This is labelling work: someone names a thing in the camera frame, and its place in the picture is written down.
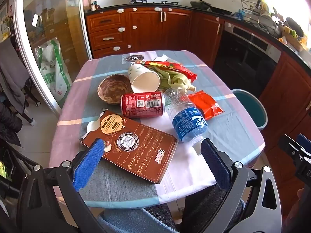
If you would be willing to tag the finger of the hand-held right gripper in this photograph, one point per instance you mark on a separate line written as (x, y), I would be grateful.
(305, 142)
(290, 146)

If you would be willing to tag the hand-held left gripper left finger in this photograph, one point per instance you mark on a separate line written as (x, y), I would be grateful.
(88, 162)

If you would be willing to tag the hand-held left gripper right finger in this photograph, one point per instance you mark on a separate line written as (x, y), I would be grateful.
(215, 162)

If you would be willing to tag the clear bottle with blue label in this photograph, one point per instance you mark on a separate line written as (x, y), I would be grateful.
(189, 123)

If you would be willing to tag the brown cardboard box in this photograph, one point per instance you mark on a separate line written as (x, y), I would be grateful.
(141, 150)

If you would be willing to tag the teal grey bin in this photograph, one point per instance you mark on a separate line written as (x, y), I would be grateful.
(250, 106)

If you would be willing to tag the small orange-red snack packet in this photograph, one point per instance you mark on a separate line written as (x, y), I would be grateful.
(206, 104)

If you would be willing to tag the woven basket bowl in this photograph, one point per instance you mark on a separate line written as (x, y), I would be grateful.
(111, 89)

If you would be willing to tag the red drink can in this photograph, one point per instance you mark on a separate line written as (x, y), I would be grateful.
(141, 104)

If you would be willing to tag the pale green corn husks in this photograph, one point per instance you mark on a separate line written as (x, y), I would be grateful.
(175, 80)

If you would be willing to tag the white paper cup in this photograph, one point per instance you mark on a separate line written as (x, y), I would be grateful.
(143, 80)

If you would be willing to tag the red yellow snack bag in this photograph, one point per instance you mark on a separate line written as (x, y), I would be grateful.
(179, 69)

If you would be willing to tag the pink grey checked tablecloth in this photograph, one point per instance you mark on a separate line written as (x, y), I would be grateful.
(116, 189)

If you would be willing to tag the grey fabric chair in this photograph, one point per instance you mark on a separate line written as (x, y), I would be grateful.
(194, 211)

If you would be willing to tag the light blue fleece cloth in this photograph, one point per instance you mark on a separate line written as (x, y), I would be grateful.
(126, 220)

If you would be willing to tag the black padded jacket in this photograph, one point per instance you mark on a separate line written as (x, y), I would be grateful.
(8, 123)

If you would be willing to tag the green white plastic bag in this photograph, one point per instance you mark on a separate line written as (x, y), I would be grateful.
(53, 72)

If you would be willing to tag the black built-in oven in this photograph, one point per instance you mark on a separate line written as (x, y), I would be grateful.
(243, 53)

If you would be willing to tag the wicker fruit basket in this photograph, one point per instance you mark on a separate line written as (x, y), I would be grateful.
(294, 36)

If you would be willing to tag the grey coat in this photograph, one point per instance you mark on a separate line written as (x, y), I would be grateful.
(12, 70)

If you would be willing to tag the red-brown wooden kitchen cabinets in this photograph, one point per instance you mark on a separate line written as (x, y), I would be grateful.
(145, 29)

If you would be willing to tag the sliding glass door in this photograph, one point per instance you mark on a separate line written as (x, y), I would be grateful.
(48, 17)

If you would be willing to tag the black frying pan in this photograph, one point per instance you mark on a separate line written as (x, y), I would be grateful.
(221, 11)

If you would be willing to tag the bottles on counter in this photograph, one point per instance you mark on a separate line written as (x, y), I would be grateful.
(95, 4)

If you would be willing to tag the black wok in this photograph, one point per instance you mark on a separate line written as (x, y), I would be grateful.
(199, 4)

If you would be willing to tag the black gas hob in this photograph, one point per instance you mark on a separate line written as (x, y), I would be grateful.
(155, 3)

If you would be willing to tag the black metal frame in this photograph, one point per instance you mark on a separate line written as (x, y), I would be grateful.
(12, 157)

